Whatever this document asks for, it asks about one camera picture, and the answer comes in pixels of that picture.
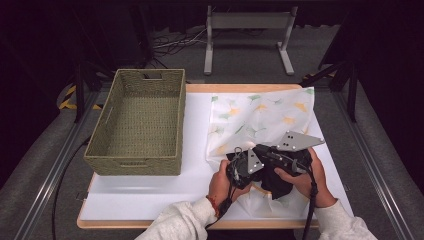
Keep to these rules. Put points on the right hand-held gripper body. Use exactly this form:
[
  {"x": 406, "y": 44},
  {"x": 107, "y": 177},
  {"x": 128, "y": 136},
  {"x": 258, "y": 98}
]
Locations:
[{"x": 290, "y": 143}]

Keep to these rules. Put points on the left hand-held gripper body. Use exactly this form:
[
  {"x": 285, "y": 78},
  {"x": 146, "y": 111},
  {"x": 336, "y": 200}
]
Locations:
[{"x": 245, "y": 168}]

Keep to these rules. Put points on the white leaf-print laundry bag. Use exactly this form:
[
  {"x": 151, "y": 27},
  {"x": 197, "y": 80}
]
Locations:
[{"x": 266, "y": 113}]

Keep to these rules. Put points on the dark cloth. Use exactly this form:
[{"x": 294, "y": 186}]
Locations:
[{"x": 278, "y": 188}]

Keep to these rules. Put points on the olive woven basket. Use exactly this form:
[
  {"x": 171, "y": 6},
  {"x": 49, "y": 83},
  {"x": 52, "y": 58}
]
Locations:
[{"x": 140, "y": 126}]

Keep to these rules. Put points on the person's left hand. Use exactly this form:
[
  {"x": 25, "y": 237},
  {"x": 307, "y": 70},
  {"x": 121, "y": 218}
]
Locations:
[{"x": 221, "y": 183}]

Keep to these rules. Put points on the person's right hand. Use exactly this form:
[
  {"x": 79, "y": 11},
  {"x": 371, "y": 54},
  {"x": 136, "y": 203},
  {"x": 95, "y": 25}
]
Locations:
[{"x": 313, "y": 186}]

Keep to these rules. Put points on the red wristband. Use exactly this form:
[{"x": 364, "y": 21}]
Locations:
[{"x": 213, "y": 206}]

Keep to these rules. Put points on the black tripod stand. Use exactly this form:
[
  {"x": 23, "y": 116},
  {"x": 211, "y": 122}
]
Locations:
[
  {"x": 351, "y": 90},
  {"x": 80, "y": 90}
]

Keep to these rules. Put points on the grey metal stand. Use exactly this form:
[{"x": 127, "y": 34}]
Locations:
[{"x": 250, "y": 20}]

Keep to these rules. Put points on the yellow-black hazard tape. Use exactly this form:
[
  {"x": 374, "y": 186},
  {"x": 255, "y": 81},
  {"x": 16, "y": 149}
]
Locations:
[{"x": 68, "y": 100}]

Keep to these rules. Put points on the aluminium rail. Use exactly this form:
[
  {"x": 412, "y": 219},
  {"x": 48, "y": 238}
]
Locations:
[
  {"x": 373, "y": 166},
  {"x": 53, "y": 173}
]

